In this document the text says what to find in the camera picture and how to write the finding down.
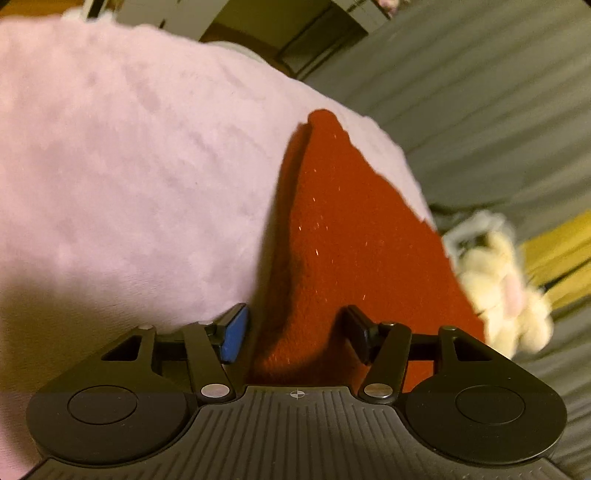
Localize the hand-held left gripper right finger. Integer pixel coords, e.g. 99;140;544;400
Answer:
339;305;491;403

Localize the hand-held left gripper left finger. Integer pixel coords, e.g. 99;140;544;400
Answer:
100;304;251;401

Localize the red knit cardigan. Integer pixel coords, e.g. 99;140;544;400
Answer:
249;108;491;387

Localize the cream plush toy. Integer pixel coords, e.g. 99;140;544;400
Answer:
442;210;556;357

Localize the pink fluffy blanket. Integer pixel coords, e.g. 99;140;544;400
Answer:
0;16;439;462

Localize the dark wooden cabinet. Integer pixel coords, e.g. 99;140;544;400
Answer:
198;0;371;80

